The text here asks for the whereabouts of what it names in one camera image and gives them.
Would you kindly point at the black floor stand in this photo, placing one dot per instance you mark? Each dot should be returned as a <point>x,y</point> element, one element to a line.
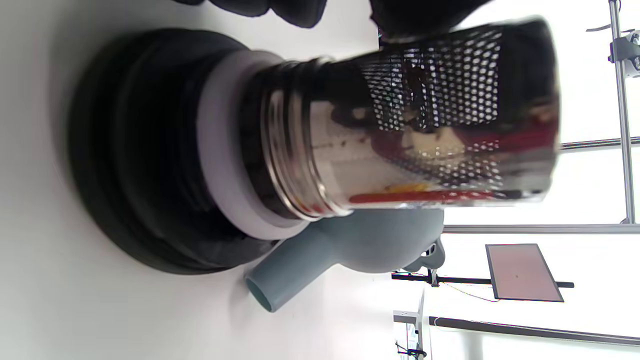
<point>465,280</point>

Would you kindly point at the grey square panel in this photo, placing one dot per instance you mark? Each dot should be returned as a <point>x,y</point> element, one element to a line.
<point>522,272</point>

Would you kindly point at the black kettle lid steel strainer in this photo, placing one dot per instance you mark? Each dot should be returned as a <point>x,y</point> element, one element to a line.
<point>165,150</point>

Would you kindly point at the grey-blue plastic funnel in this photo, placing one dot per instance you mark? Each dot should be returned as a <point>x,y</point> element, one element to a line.
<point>360,245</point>

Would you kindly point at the person's left hand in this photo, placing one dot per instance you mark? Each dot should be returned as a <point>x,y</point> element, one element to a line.
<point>290,12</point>

